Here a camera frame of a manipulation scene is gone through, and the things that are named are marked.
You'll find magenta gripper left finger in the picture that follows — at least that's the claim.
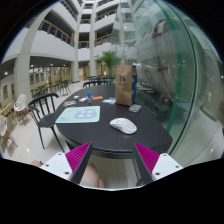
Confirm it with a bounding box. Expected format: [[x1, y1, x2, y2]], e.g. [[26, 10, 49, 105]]
[[65, 142, 92, 184]]

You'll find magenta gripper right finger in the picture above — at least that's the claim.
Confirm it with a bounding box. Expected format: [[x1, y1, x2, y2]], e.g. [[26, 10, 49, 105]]
[[133, 142, 159, 185]]

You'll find white computer mouse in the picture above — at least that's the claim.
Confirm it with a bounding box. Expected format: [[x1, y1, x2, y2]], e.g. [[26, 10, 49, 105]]
[[110, 118, 137, 134]]

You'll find light blue mouse pad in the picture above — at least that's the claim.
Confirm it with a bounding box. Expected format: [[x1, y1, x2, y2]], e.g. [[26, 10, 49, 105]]
[[56, 106, 100, 124]]

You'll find black round table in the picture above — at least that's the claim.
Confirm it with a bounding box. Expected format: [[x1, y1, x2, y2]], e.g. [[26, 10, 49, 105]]
[[56, 85, 172, 159]]

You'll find black wooden chair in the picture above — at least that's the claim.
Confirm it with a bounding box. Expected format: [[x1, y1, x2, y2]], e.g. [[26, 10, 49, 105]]
[[28, 93, 63, 150]]

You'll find orange flat object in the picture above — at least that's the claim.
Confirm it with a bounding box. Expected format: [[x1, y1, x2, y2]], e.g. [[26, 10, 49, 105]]
[[91, 96, 103, 100]]

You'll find small blue-capped bottle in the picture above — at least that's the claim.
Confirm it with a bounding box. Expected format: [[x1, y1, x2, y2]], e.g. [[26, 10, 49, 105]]
[[87, 92, 92, 103]]

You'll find blue white paper packet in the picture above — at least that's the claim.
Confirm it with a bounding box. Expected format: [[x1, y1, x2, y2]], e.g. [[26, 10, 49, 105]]
[[102, 98, 116, 104]]

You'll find black chair behind table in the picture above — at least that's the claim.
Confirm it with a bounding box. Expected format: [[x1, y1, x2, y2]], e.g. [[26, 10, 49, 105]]
[[83, 80, 109, 88]]

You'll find white lattice chair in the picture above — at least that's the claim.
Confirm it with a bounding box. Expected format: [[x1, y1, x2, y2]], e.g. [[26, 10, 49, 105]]
[[14, 94, 29, 122]]

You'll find brown paper bag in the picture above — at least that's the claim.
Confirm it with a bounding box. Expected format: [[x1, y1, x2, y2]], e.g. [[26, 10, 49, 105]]
[[115, 65, 134, 106]]

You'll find green potted palm plant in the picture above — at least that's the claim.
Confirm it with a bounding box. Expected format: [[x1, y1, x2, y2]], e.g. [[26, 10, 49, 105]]
[[96, 51, 121, 76]]

